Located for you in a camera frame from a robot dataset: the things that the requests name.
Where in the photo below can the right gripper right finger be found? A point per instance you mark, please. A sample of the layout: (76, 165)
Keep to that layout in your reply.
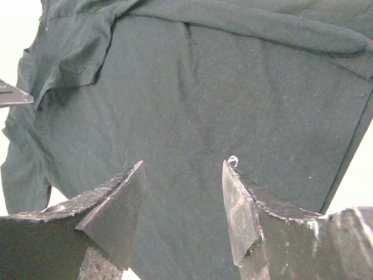
(274, 239)

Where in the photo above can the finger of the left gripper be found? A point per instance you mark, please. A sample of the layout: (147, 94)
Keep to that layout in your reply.
(12, 96)

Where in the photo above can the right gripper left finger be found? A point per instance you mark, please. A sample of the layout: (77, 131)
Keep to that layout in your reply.
(87, 237)

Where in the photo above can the black t shirt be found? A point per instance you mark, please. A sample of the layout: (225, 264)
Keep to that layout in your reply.
(285, 86)

